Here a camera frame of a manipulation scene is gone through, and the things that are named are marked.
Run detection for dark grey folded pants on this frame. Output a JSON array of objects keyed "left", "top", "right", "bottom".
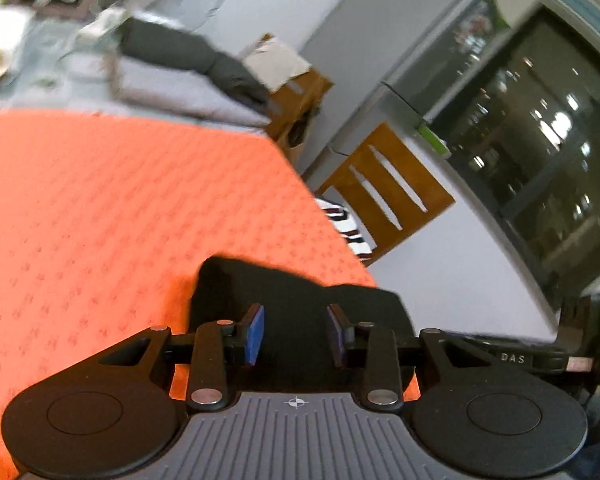
[{"left": 207, "top": 52, "right": 272, "bottom": 111}]

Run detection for striped garment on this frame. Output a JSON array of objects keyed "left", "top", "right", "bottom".
[{"left": 314, "top": 197, "right": 376, "bottom": 261}]

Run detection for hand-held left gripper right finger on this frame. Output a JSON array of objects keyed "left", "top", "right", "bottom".
[{"left": 325, "top": 303, "right": 481, "bottom": 408}]

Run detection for black t-shirt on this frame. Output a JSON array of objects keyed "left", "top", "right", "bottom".
[{"left": 187, "top": 256, "right": 416, "bottom": 401}]

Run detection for dark glass window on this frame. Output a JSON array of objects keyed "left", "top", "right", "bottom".
[{"left": 427, "top": 0, "right": 600, "bottom": 311}]

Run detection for light grey folded cloth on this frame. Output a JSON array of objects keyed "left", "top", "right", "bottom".
[{"left": 115, "top": 55, "right": 272, "bottom": 128}]

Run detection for grey refrigerator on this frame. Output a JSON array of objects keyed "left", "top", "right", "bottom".
[{"left": 300, "top": 0, "right": 511, "bottom": 186}]

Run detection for orange flower-pattern mat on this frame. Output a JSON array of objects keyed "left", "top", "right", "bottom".
[{"left": 0, "top": 107, "right": 381, "bottom": 480}]

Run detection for beige cloth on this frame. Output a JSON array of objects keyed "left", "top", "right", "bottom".
[{"left": 242, "top": 40, "right": 312, "bottom": 95}]

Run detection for white quilted garment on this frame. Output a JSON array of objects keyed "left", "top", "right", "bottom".
[{"left": 0, "top": 7, "right": 33, "bottom": 88}]

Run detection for leaf-pattern tablecloth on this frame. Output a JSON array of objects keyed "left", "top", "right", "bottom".
[{"left": 0, "top": 5, "right": 126, "bottom": 116}]

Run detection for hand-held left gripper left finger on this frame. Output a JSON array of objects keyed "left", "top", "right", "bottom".
[{"left": 97, "top": 303, "right": 267, "bottom": 408}]

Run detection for wooden chair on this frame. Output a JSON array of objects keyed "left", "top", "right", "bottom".
[
  {"left": 240, "top": 34, "right": 336, "bottom": 161},
  {"left": 314, "top": 122, "right": 456, "bottom": 267}
]

